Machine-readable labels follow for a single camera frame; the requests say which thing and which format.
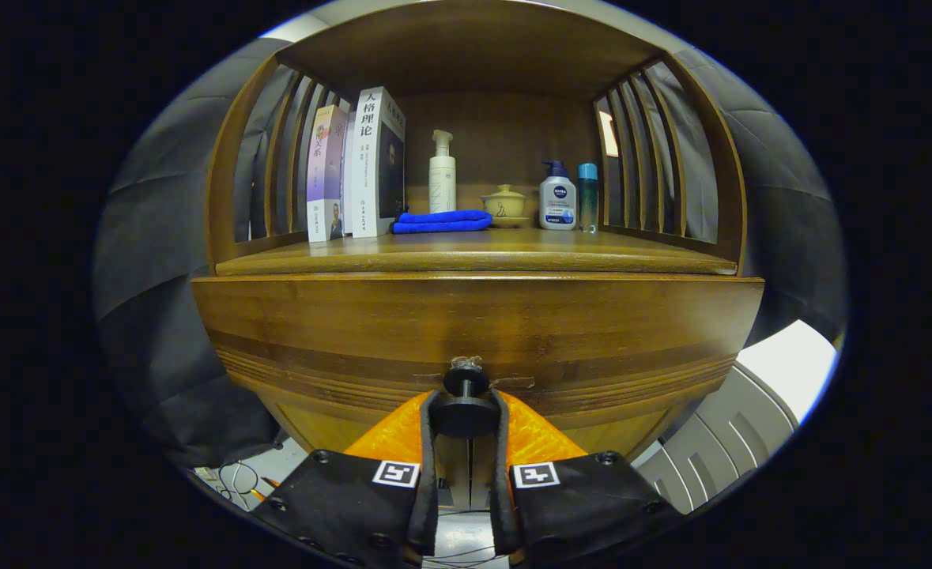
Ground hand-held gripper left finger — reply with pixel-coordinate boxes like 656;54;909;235
251;389;443;569

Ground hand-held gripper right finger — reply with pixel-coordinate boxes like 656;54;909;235
491;387;684;566

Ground brown wooden drawer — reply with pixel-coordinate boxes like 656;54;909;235
191;271;765;443

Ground brown wooden countertop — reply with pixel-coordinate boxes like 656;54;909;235
214;228;739;277

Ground brown wooden cabinet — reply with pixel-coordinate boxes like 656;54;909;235
191;0;765;507

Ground white-topped grey box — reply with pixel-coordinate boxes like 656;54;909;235
636;318;840;514

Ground blue folded cloth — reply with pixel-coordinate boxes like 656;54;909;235
391;209;494;235

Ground white blue-capped lotion bottle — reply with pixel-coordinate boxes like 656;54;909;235
538;160;578;232

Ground black backdrop cloth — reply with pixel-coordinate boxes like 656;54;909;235
90;36;850;471

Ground slim teal bottle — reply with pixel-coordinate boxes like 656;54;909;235
577;163;599;233

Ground yellow lidded teacup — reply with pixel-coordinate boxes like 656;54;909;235
480;184;531;229

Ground white pump bottle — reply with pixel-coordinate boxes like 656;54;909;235
428;130;458;214

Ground thick white book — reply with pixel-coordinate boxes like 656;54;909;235
351;86;407;239

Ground purple book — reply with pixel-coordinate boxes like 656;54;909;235
306;104;349;243

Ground floor cables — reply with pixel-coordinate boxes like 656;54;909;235
193;458;277;507

